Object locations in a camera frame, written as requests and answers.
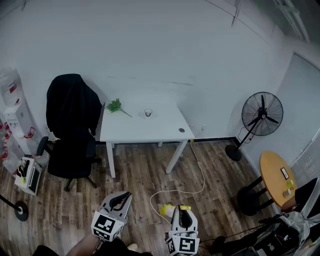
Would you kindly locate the black stanchion post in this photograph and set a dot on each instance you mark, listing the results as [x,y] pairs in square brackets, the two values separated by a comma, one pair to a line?
[21,211]

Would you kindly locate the small black-framed card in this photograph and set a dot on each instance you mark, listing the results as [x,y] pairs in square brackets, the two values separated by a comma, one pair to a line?
[284,173]

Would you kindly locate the person's left forearm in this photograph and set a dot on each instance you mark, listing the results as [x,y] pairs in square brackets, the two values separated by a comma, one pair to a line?
[86,243]

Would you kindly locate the clear glass cup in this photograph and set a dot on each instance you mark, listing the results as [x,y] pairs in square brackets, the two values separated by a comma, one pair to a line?
[148,115]

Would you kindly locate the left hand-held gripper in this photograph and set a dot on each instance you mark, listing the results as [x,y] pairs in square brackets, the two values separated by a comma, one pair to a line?
[105,225]

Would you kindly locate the green artificial leaf sprig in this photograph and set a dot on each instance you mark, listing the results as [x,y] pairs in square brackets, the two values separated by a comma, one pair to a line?
[114,105]

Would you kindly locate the black equipment bag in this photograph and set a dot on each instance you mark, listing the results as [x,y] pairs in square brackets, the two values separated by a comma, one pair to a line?
[262,245]

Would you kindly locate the round wooden table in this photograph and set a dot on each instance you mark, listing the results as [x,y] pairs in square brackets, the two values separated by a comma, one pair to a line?
[272,175]

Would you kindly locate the black office chair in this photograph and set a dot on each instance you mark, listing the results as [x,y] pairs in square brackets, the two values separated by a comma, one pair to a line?
[70,160]

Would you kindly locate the white table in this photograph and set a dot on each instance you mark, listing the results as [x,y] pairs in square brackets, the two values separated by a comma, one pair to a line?
[150,127]

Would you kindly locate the person's black clothing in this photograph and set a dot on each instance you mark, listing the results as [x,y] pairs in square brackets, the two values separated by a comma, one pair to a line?
[117,248]

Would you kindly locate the white water dispenser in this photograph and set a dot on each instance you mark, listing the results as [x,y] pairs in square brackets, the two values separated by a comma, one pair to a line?
[20,120]

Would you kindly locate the white storage box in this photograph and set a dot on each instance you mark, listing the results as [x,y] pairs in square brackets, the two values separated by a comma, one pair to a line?
[31,180]

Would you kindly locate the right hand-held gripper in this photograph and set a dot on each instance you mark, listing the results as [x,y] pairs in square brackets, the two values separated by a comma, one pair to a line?
[183,243]

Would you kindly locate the person's light shoe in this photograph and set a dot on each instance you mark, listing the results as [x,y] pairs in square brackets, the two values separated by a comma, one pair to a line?
[133,247]

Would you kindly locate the black pedestal fan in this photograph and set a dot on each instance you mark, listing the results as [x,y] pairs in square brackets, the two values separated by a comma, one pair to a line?
[262,113]

